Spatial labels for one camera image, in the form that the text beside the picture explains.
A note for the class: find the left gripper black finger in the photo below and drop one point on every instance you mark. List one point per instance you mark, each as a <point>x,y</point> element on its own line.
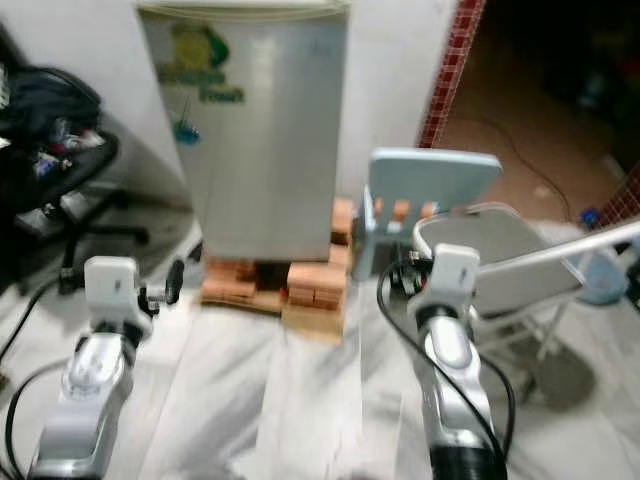
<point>175,282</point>

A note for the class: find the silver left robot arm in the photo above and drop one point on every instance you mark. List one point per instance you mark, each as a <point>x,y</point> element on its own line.
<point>95,395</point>

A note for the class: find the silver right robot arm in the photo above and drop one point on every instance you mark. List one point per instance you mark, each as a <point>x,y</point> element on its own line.
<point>450,370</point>

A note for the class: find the silver mini fridge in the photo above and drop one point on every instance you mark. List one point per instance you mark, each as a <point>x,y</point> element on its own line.
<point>260,160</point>

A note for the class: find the small blue fridge sticker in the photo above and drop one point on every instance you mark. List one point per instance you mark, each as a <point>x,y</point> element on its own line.
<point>186,133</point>

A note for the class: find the green fridge logo sticker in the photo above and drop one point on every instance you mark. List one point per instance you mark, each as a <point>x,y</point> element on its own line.
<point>195,55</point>

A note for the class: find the black office chair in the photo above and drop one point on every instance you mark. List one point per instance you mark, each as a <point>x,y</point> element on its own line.
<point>72,250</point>

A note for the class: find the light blue plastic chair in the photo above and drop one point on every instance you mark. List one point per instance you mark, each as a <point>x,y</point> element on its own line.
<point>430,178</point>

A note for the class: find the brown wooden board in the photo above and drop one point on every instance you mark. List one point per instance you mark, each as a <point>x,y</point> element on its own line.
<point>310,322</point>

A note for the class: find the white metal pole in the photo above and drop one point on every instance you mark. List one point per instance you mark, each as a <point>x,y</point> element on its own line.
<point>595,241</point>

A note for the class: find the small blue object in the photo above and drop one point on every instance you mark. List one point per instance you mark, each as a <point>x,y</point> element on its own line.
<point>590,218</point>

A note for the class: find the light blue plastic basin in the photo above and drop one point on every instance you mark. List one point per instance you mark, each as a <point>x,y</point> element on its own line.
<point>605,280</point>

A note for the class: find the black bag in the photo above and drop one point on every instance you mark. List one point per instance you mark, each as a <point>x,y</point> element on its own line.
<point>50,105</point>

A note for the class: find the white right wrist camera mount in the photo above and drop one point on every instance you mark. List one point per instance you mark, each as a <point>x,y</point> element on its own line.
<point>455,275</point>

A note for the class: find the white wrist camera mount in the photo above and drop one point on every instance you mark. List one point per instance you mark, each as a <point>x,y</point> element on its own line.
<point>110,285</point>
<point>455,275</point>

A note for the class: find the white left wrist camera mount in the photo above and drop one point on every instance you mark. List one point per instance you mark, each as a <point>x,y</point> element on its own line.
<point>110,285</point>

